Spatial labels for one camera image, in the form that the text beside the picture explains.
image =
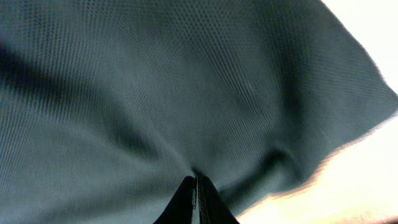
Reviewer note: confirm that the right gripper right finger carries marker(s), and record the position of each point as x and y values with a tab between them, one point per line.
212	209

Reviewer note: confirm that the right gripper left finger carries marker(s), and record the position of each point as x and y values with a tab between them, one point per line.
179	210

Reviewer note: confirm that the black polo shirt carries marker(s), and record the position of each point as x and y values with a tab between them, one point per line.
106	106

